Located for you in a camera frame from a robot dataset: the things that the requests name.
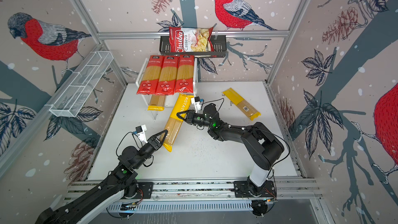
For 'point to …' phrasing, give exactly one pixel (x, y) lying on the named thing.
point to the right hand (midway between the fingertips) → (175, 119)
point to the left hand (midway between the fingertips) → (166, 133)
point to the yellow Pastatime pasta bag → (157, 103)
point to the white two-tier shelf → (170, 100)
